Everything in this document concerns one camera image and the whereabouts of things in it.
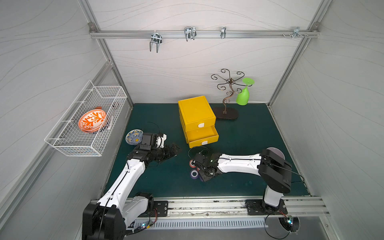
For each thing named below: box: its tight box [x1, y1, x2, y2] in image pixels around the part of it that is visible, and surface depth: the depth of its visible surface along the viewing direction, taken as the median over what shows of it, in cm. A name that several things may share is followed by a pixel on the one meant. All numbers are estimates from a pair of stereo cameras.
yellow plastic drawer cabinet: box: [178, 95, 219, 149], surface depth 89 cm
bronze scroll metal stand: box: [211, 68, 253, 119], surface depth 98 cm
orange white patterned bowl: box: [78, 106, 107, 134], surface depth 67 cm
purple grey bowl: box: [266, 147, 286, 160], surface depth 90 cm
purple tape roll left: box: [190, 169, 200, 180], surface depth 86 cm
